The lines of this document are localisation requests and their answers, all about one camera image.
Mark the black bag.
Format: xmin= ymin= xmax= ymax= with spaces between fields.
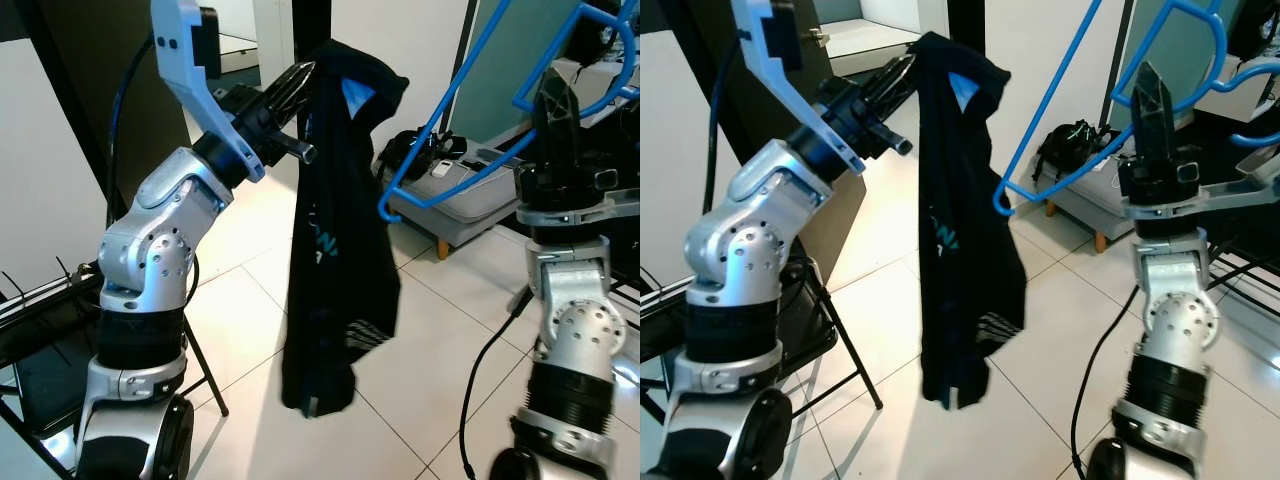
xmin=1033 ymin=120 xmax=1123 ymax=187
xmin=374 ymin=130 xmax=467 ymax=183

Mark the blue plastic clothes hanger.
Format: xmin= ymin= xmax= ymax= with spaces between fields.
xmin=377 ymin=0 xmax=641 ymax=223
xmin=992 ymin=0 xmax=1280 ymax=217

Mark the black shirt with white band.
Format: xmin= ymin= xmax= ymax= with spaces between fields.
xmin=280 ymin=38 xmax=411 ymax=419
xmin=914 ymin=32 xmax=1031 ymax=411

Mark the grey upholstered ottoman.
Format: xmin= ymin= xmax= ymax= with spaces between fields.
xmin=1040 ymin=150 xmax=1143 ymax=254
xmin=388 ymin=148 xmax=533 ymax=261

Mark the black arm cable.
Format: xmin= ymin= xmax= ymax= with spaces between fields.
xmin=458 ymin=288 xmax=536 ymax=480
xmin=1068 ymin=285 xmax=1141 ymax=480
xmin=106 ymin=35 xmax=158 ymax=226
xmin=702 ymin=35 xmax=747 ymax=216

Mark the white cushioned bench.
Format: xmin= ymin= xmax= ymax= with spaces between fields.
xmin=815 ymin=18 xmax=946 ymax=59
xmin=216 ymin=28 xmax=261 ymax=59

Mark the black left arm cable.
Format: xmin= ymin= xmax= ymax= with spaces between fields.
xmin=702 ymin=35 xmax=747 ymax=216
xmin=106 ymin=35 xmax=158 ymax=226

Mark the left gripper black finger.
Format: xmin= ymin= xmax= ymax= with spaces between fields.
xmin=882 ymin=60 xmax=919 ymax=123
xmin=868 ymin=53 xmax=916 ymax=101
xmin=262 ymin=62 xmax=317 ymax=111
xmin=280 ymin=68 xmax=321 ymax=131

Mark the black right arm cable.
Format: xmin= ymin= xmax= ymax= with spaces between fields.
xmin=1068 ymin=285 xmax=1141 ymax=480
xmin=458 ymin=288 xmax=536 ymax=480

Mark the black vertical post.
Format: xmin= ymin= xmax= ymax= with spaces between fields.
xmin=293 ymin=0 xmax=333 ymax=69
xmin=945 ymin=0 xmax=989 ymax=63

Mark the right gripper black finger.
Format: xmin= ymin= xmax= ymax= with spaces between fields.
xmin=1130 ymin=60 xmax=1157 ymax=163
xmin=1156 ymin=65 xmax=1181 ymax=161
xmin=533 ymin=70 xmax=559 ymax=169
xmin=558 ymin=75 xmax=583 ymax=166

